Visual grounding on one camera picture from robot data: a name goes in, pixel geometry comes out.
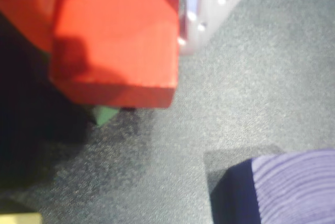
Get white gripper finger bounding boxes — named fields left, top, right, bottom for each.
left=177, top=0, right=263, bottom=57

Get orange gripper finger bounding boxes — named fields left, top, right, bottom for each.
left=0, top=0, right=60, bottom=53

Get red wooden cube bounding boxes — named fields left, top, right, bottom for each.
left=49, top=0, right=182, bottom=110

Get green wooden cube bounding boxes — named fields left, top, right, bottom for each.
left=92, top=106, right=121, bottom=127

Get purple wooden cube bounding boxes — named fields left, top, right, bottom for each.
left=210, top=148, right=335, bottom=224

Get yellow wooden cube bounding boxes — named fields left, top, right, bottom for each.
left=0, top=211, right=43, bottom=224

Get black fabric mat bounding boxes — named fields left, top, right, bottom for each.
left=0, top=0, right=335, bottom=224

